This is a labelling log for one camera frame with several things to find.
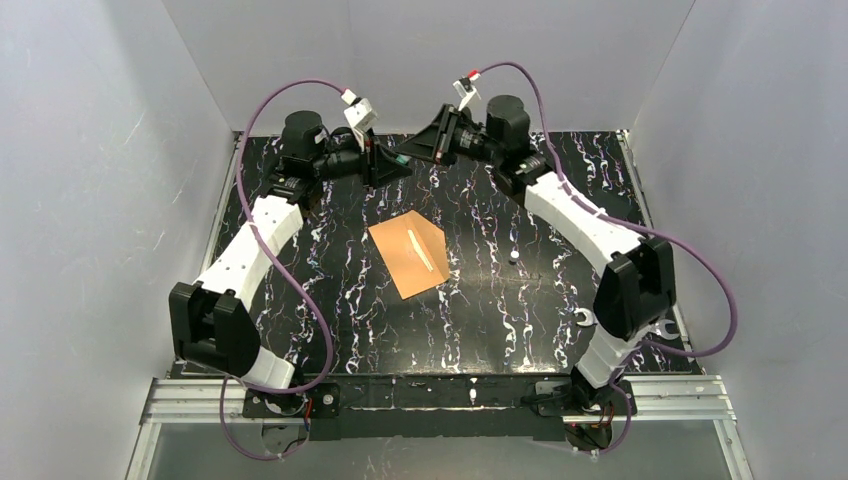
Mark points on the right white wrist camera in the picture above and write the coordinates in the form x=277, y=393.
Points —
x=466, y=89

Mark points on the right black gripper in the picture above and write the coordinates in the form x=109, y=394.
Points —
x=447, y=136

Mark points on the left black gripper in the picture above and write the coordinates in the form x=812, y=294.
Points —
x=370, y=163

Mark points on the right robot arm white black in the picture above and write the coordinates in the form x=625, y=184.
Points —
x=637, y=276

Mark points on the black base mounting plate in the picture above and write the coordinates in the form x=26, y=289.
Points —
x=537, y=406

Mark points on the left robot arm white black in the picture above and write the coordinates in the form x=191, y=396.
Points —
x=210, y=317

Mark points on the aluminium frame rail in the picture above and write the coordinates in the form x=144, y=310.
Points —
x=494, y=315

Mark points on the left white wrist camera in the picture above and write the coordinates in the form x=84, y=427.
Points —
x=359, y=114

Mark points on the silver open-end wrench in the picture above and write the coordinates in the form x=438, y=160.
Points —
x=663, y=328

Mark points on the beige ornate letter sheet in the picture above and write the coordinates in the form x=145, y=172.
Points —
x=419, y=247

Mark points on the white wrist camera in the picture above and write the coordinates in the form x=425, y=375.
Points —
x=359, y=114
x=466, y=89

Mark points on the orange paper envelope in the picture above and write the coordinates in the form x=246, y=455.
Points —
x=407, y=272

